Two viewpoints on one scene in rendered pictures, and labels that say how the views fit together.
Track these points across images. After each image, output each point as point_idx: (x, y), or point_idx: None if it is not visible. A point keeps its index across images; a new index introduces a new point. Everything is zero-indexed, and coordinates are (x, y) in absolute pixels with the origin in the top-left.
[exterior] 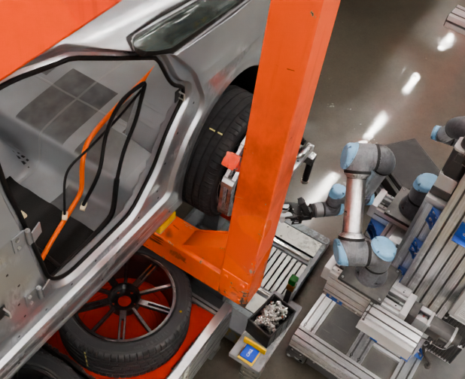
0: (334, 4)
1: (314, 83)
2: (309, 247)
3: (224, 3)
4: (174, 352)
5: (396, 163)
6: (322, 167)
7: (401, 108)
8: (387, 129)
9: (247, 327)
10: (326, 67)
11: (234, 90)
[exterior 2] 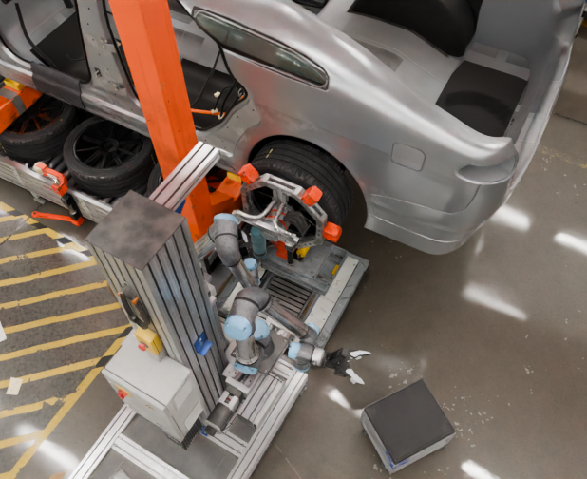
0: (137, 35)
1: (156, 95)
2: None
3: (288, 64)
4: None
5: (404, 402)
6: (421, 358)
7: (562, 461)
8: (512, 437)
9: None
10: None
11: (317, 158)
